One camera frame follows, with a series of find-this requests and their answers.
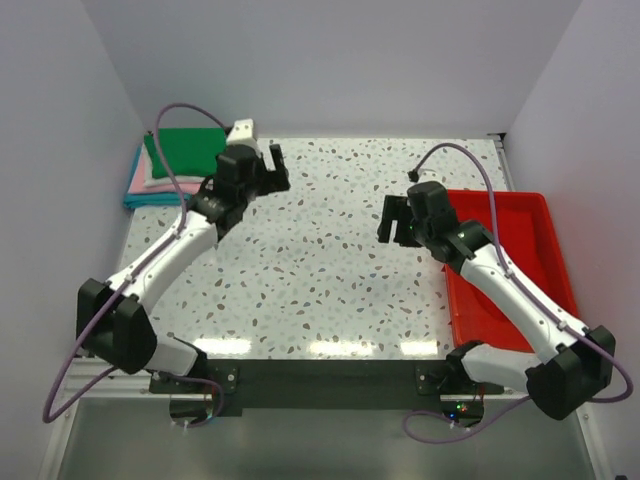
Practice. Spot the red plastic bin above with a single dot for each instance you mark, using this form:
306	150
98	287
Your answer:
527	234

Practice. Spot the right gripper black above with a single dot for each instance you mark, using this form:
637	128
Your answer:
398	226

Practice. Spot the folded pink t shirt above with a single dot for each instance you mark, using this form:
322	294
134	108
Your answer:
137	184

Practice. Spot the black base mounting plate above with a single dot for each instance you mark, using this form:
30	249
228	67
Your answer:
337	384

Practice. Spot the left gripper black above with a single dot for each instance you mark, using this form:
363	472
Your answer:
272	176

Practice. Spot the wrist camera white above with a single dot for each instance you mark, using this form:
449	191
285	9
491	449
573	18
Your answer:
243	133
417	175

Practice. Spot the folded teal t shirt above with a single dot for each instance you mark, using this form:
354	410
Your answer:
132	200

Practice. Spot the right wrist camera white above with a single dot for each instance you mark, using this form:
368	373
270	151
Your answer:
417	175

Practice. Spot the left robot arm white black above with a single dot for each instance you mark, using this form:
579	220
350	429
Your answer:
114	316

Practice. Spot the green t shirt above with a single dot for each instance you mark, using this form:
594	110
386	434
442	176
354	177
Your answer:
191	152

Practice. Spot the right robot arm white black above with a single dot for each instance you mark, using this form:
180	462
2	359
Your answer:
570	364

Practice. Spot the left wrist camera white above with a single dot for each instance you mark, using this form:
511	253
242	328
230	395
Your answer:
243	133

